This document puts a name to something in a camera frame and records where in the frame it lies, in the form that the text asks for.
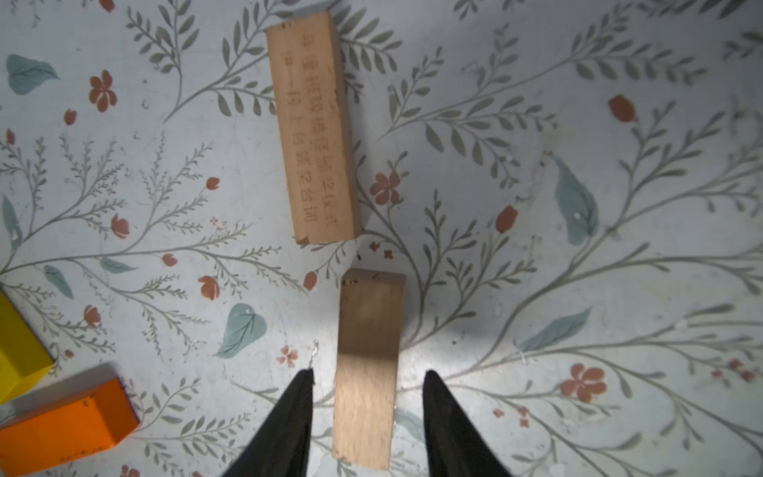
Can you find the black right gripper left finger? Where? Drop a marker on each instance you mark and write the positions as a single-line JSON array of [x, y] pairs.
[[282, 444]]

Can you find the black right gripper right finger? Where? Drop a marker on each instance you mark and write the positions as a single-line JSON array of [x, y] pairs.
[[454, 446]]

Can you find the natural wooden block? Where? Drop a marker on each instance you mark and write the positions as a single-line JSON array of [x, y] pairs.
[[314, 127], [372, 305]]

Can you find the orange building block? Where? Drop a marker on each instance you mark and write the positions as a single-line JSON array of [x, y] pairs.
[[87, 423]]

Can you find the yellow building block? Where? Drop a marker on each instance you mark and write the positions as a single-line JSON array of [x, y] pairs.
[[24, 359]]

